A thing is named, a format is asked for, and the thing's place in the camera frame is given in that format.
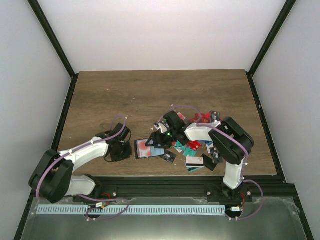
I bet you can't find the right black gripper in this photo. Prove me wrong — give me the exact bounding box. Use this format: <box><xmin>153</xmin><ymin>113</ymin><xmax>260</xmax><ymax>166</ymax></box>
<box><xmin>145</xmin><ymin>128</ymin><xmax>178</xmax><ymax>150</ymax></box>

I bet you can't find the black leather card holder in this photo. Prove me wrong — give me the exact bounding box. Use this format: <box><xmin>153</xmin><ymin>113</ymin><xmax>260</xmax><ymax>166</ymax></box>
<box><xmin>134</xmin><ymin>139</ymin><xmax>165</xmax><ymax>160</ymax></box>

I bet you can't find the red card with gold text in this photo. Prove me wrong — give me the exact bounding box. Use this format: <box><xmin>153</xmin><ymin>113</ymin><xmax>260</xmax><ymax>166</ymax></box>
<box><xmin>187</xmin><ymin>140</ymin><xmax>203</xmax><ymax>152</ymax></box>

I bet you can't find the white card red circle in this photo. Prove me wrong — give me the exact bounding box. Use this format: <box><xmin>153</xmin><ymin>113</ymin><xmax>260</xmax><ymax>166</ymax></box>
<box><xmin>136</xmin><ymin>139</ymin><xmax>152</xmax><ymax>159</ymax></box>

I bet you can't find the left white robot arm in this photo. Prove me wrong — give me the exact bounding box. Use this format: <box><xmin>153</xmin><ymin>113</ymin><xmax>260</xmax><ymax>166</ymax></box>
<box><xmin>28</xmin><ymin>123</ymin><xmax>133</xmax><ymax>204</ymax></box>

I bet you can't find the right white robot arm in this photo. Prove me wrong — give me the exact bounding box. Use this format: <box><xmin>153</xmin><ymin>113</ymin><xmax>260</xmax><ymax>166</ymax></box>
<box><xmin>146</xmin><ymin>110</ymin><xmax>255</xmax><ymax>202</ymax></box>

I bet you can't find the teal card upper pile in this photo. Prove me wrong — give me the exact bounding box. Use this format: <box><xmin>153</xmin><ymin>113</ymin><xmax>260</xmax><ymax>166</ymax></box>
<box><xmin>172</xmin><ymin>141</ymin><xmax>186</xmax><ymax>153</ymax></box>

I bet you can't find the black VIP card right pile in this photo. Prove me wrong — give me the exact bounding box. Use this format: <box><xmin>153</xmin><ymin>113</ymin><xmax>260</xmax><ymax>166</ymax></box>
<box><xmin>210</xmin><ymin>147</ymin><xmax>224</xmax><ymax>164</ymax></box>

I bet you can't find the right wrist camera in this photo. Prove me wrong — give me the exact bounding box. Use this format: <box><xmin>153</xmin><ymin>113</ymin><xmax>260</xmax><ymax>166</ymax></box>
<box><xmin>154</xmin><ymin>120</ymin><xmax>170</xmax><ymax>134</ymax></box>

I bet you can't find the light blue cable duct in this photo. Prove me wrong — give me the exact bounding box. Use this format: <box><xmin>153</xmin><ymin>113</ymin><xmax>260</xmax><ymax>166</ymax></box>
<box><xmin>36</xmin><ymin>204</ymin><xmax>226</xmax><ymax>216</ymax></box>

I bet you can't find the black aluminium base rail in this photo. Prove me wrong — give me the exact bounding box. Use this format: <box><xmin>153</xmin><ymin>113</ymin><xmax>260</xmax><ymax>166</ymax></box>
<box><xmin>88</xmin><ymin>175</ymin><xmax>298</xmax><ymax>202</ymax></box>

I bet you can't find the left black frame post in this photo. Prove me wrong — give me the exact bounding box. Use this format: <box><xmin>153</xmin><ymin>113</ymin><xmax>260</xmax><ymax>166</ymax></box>
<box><xmin>26</xmin><ymin>0</ymin><xmax>76</xmax><ymax>78</ymax></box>

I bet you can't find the black frame post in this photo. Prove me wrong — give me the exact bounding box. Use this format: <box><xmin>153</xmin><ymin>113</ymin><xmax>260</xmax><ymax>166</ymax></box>
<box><xmin>26</xmin><ymin>0</ymin><xmax>76</xmax><ymax>78</ymax></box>
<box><xmin>246</xmin><ymin>0</ymin><xmax>297</xmax><ymax>76</ymax></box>

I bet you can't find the right black frame post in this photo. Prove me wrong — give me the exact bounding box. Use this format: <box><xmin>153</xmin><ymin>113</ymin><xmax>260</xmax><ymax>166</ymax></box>
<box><xmin>246</xmin><ymin>0</ymin><xmax>297</xmax><ymax>76</ymax></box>

